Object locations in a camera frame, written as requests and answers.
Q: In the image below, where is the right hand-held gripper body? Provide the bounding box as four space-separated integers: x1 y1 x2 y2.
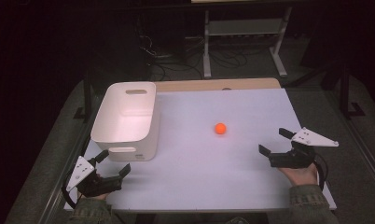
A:
269 126 340 170

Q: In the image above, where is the white plastic bin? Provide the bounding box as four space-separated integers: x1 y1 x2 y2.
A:
90 81 161 162

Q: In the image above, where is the person's right hand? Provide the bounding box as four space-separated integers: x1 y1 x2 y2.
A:
278 162 319 188

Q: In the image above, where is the left hand-held gripper cable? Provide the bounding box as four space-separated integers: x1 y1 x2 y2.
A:
61 169 80 210

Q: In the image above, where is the black metal stand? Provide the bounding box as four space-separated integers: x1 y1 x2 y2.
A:
339 63 367 119

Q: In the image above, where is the person's left hand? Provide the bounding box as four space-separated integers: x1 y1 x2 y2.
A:
77 191 109 202

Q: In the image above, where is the right hand-held gripper cable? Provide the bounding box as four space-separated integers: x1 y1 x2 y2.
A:
312 153 329 191

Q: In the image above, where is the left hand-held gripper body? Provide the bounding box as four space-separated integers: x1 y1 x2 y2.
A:
65 156 124 198

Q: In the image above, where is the orange ball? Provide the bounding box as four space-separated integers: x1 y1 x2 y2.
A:
214 122 228 135

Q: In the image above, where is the hand-held gripper cable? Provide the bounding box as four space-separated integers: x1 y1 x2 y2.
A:
61 169 80 210
312 153 329 191

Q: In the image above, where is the tangle of black floor cables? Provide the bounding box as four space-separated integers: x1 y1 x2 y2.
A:
134 32 249 82

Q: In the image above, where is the white metal stand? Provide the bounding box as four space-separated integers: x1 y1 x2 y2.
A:
202 7 293 79

